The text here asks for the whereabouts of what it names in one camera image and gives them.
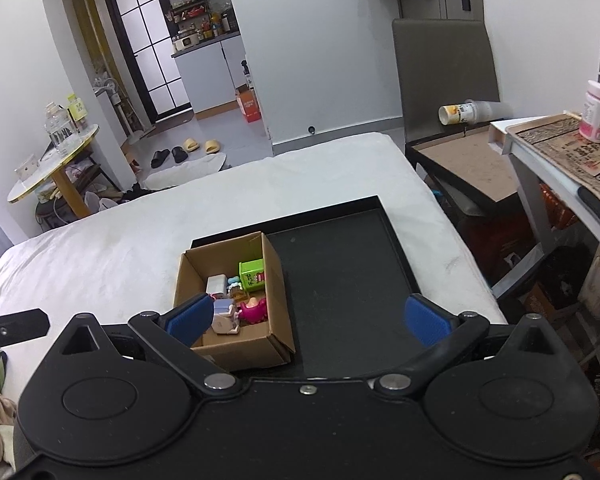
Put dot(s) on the black slipper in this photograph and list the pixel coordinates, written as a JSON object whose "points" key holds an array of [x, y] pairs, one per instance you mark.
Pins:
{"points": [[179, 154], [158, 158]]}

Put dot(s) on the clear glass jar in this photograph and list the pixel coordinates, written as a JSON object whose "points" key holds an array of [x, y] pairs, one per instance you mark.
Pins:
{"points": [[59, 126]]}

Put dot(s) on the white floor mat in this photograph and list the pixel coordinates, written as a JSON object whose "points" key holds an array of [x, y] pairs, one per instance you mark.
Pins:
{"points": [[186, 172]]}

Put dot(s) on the white kitchen cabinet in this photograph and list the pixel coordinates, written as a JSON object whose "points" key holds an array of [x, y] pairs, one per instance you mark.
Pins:
{"points": [[211, 72]]}

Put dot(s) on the yellow-green box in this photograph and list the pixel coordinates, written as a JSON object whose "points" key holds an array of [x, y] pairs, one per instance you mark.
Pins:
{"points": [[77, 109]]}

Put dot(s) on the green house toy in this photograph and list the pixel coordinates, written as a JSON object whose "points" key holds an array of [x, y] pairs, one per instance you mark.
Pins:
{"points": [[252, 274]]}

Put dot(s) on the brown cardboard box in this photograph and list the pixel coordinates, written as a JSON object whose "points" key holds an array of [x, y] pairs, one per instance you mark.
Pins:
{"points": [[265, 344]]}

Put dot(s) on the orange carton box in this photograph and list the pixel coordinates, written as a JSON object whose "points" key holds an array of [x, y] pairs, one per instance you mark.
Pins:
{"points": [[248, 104]]}

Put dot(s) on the yellow slipper left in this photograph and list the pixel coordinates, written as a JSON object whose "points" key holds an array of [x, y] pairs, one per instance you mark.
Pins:
{"points": [[191, 145]]}

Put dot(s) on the black slipper right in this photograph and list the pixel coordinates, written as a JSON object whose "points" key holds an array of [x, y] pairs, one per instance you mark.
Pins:
{"points": [[179, 154]]}

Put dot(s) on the yellow slipper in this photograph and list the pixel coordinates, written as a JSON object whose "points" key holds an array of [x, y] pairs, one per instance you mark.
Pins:
{"points": [[191, 145], [212, 147]]}

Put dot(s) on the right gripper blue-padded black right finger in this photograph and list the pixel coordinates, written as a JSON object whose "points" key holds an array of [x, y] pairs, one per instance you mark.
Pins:
{"points": [[446, 337]]}

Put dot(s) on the round yellow-edged table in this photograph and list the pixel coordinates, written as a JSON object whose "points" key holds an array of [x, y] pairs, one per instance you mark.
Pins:
{"points": [[53, 167]]}

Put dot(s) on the black slipper left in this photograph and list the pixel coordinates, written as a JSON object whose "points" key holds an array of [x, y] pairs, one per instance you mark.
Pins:
{"points": [[158, 158]]}

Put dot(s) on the patterned brown mat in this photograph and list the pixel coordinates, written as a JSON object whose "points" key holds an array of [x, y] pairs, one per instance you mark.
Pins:
{"points": [[557, 139]]}

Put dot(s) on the pink white pill bottle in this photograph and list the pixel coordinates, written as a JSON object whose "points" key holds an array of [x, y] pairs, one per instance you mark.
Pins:
{"points": [[589, 126]]}

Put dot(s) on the black rectangular tray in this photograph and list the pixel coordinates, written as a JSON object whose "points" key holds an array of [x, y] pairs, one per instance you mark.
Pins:
{"points": [[347, 279]]}

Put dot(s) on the black framed glass door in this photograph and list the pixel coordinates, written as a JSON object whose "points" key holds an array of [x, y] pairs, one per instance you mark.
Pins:
{"points": [[146, 45]]}

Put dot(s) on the white USB charger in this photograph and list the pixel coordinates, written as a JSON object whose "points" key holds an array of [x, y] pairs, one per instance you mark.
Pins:
{"points": [[216, 286]]}

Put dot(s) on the lying paper cup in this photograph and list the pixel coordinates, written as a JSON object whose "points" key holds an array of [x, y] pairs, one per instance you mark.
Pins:
{"points": [[456, 114]]}

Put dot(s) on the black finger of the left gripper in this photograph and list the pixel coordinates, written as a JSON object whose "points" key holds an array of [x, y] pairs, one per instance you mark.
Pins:
{"points": [[23, 326]]}

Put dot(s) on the yellow slipper right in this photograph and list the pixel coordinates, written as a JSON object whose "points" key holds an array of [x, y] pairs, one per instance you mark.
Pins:
{"points": [[212, 147]]}

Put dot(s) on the white bed cover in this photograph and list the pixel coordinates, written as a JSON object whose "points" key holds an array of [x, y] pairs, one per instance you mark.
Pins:
{"points": [[124, 261]]}

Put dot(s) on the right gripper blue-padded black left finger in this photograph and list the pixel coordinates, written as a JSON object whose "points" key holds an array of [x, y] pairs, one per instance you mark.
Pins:
{"points": [[170, 337]]}

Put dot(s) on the lilac block doll figure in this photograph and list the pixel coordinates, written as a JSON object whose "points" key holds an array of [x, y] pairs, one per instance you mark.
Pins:
{"points": [[226, 308]]}

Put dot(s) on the white desk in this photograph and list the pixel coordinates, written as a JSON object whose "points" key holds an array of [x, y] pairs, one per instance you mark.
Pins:
{"points": [[530, 170]]}

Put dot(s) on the magenta bear toy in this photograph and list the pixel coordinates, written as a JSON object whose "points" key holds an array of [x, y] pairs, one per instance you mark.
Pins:
{"points": [[253, 311]]}

